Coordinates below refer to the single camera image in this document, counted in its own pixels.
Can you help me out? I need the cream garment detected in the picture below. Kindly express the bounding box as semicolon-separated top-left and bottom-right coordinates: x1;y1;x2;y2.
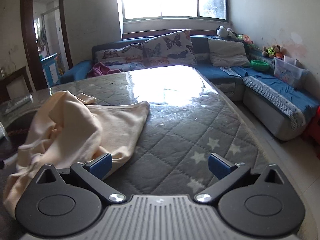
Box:
2;90;150;205

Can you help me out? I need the long butterfly print pillow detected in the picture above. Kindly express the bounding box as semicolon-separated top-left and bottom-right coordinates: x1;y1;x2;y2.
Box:
95;44;145;61

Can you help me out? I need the black round cooktop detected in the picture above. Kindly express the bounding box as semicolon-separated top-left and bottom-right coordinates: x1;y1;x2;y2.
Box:
0;110;38;160

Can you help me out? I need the blue cabinet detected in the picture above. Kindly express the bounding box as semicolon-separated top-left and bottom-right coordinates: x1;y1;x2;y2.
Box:
40;53;59;87

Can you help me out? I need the grey pillow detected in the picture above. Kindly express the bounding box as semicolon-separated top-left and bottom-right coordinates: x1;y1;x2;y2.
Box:
207;38;252;67

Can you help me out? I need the dark wooden sideboard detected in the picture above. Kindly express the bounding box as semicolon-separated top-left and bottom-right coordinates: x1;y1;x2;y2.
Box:
0;66;33;103

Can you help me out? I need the magenta garment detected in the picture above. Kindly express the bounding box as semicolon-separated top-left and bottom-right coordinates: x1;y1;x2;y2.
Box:
87;61;125;78

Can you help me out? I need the red plastic stool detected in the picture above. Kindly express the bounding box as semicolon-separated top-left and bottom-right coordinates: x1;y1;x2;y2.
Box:
301;105;320;159

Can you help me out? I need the window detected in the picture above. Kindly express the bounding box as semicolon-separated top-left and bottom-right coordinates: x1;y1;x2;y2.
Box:
116;0;229;20

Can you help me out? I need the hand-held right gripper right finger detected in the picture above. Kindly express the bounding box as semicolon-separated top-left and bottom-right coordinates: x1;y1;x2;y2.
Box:
194;152;288;204

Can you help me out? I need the colourful flower toy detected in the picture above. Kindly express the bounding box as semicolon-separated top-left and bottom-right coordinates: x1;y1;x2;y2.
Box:
236;34;254;45

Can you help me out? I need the panda plush toy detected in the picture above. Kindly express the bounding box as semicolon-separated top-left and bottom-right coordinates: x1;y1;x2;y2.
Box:
216;25;237;39

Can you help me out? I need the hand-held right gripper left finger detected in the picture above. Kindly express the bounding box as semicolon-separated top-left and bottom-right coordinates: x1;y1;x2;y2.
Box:
32;152;128;204

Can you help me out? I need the pale butterfly print cushion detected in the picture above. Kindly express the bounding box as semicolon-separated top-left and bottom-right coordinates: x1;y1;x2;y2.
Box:
100;57;148;72

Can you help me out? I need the clear plastic storage box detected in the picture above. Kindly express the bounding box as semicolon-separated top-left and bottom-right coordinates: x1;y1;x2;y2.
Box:
274;55;308;88

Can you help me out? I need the grey star quilted table cover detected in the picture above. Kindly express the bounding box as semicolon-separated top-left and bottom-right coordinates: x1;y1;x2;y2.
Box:
0;65;275;205

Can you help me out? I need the white remote control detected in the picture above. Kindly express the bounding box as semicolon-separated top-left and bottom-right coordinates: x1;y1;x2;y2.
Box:
5;94;34;114

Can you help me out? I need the dark wooden door frame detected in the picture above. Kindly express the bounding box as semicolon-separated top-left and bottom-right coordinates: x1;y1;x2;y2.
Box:
20;0;73;90

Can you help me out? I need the blue corner sofa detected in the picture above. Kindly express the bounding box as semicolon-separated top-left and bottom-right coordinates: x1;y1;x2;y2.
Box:
60;35;320;140

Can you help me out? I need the blue cloth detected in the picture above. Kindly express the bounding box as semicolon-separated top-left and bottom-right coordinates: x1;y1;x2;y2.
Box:
232;66;250;78

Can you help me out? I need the large butterfly print pillow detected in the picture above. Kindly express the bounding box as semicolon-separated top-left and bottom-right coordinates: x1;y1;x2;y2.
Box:
142;29;198;68

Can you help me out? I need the green bowl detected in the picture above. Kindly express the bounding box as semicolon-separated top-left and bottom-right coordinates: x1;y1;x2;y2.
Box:
250;59;270;71

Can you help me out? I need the brown plush toy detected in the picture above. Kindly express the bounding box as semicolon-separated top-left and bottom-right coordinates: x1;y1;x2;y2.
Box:
262;44;284;59

